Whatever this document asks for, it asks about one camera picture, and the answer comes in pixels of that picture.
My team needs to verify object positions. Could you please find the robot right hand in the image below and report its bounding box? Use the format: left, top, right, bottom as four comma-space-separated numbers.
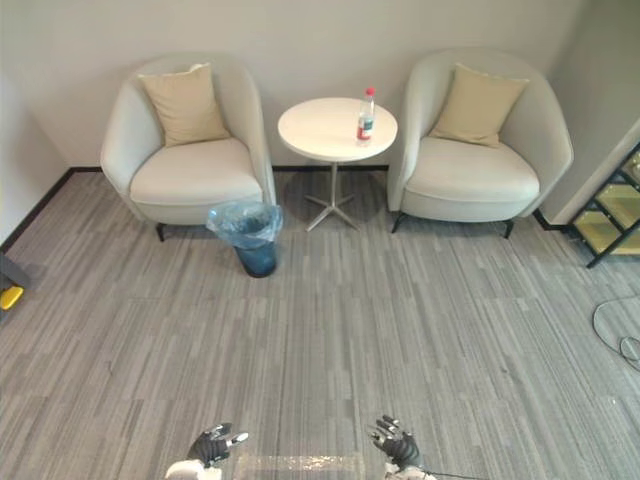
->
367, 414, 422, 466

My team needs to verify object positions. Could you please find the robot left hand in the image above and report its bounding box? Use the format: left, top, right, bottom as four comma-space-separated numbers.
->
187, 422, 250, 469

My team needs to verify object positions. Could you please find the clear bottle with red label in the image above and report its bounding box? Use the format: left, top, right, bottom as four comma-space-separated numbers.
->
355, 87, 377, 144

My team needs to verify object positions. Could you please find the small dark mesh bin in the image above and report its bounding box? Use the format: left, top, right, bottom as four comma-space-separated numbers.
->
233, 219, 278, 279

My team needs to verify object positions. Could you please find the blue plastic bin bag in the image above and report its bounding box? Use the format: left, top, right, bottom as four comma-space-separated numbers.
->
206, 201, 284, 250

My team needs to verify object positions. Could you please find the grey equipment base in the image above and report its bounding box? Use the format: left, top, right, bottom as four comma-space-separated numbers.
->
0, 249, 31, 292

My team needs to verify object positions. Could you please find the light grey armchair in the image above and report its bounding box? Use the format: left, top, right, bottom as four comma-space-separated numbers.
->
388, 47, 575, 240
99, 53, 278, 243

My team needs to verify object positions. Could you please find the beige square cushion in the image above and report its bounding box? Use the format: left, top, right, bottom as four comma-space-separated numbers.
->
428, 62, 530, 149
137, 62, 232, 149

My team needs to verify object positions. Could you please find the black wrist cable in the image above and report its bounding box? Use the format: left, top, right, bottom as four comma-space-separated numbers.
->
423, 467, 479, 480

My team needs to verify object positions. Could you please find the black floor cable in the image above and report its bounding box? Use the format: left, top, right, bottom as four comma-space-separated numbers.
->
592, 297, 640, 354
619, 335, 640, 374

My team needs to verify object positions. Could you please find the black frame glass shelf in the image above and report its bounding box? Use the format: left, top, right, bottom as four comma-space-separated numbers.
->
569, 149, 640, 270

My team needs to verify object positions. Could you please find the round white pedestal table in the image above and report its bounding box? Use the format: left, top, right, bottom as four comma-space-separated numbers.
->
277, 97, 399, 232

